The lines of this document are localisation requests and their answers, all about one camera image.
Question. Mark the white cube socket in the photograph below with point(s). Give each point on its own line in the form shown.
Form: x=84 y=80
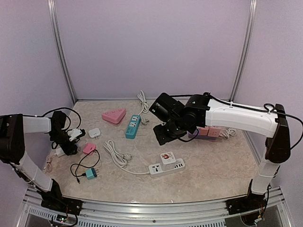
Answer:
x=167 y=161

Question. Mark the aluminium post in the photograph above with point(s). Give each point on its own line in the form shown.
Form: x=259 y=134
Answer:
x=245 y=49
x=58 y=43

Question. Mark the pink square adapter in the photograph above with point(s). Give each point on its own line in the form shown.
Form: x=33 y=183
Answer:
x=89 y=148

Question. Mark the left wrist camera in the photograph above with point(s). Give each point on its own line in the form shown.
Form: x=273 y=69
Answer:
x=75 y=134

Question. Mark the white power strip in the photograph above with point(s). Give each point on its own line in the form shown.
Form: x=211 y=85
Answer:
x=156 y=170

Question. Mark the beige pink charger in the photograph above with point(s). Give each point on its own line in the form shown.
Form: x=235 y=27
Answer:
x=204 y=131

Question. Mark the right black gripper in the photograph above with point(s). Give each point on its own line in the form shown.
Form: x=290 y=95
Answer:
x=161 y=137

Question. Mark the purple power strip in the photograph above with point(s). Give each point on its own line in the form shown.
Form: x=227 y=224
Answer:
x=198 y=136

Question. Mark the teal charger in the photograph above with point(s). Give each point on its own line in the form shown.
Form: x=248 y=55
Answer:
x=91 y=173

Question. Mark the right aluminium post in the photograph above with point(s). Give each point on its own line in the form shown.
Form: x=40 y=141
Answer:
x=245 y=49

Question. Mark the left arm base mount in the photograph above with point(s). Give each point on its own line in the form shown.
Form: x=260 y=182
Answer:
x=65 y=205

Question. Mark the aluminium front rail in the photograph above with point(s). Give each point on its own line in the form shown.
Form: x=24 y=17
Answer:
x=213 y=213

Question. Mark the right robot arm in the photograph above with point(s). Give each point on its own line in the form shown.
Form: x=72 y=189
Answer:
x=200 y=111

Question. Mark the left aluminium post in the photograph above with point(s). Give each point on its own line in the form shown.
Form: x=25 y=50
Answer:
x=58 y=43

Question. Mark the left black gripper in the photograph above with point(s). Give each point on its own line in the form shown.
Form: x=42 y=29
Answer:
x=68 y=150

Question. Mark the teal power strip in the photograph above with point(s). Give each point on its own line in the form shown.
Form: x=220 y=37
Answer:
x=133 y=126

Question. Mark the small white charger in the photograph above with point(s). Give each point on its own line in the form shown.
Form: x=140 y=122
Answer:
x=59 y=152

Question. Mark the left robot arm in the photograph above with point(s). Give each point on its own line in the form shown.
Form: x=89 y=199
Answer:
x=13 y=128

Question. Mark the white square adapter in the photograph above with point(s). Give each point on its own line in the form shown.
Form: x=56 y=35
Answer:
x=94 y=133

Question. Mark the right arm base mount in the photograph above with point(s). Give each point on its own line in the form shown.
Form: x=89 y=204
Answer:
x=245 y=203

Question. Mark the pink triangular power strip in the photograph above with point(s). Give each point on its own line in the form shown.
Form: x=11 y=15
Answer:
x=114 y=116

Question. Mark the pink cube socket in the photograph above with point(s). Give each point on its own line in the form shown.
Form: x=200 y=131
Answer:
x=214 y=132

